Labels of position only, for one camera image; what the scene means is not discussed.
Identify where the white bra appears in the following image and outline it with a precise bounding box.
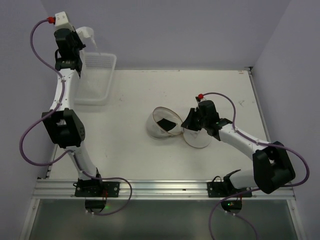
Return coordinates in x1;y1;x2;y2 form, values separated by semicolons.
75;26;98;49

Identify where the black bra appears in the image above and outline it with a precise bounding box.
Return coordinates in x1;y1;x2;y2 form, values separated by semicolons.
156;118;177;132

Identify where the white mesh laundry bag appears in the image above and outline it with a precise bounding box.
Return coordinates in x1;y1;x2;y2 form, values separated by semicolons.
145;106;212;149

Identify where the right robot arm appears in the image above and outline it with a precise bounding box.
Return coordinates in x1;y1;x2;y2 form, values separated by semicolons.
181;100;296;194

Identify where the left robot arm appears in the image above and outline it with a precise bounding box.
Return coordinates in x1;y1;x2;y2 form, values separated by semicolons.
41;28;100;181

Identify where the white plastic basket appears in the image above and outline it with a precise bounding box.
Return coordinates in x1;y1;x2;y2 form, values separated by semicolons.
75;52;117;106

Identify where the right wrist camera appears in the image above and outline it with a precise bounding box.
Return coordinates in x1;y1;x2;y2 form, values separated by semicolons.
195;93;206;103

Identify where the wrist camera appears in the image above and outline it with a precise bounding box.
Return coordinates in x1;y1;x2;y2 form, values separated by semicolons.
54;11;75;32
195;93;206;103

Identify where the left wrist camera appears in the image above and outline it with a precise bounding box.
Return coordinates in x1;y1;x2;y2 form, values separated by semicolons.
54;11;75;32

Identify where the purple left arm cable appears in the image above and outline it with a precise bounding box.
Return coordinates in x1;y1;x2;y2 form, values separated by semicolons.
19;17;133;217

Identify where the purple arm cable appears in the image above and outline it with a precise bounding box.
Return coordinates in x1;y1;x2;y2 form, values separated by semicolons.
19;17;133;217
202;92;311;240

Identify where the aluminium right side rail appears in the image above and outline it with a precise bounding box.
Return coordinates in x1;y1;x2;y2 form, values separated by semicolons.
245;66;271;141

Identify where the aluminium rail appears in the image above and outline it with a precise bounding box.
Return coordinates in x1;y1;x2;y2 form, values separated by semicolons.
32;177;296;201
245;66;271;141

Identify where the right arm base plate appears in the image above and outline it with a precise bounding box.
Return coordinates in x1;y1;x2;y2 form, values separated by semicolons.
206;181;248;198

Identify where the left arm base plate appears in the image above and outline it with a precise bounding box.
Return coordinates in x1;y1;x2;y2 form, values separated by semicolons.
73;179;120;198

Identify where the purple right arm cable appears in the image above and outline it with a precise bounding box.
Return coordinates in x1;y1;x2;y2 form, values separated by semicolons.
202;92;311;240

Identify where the aluminium front rail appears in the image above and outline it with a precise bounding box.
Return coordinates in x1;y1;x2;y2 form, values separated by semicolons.
32;177;296;201

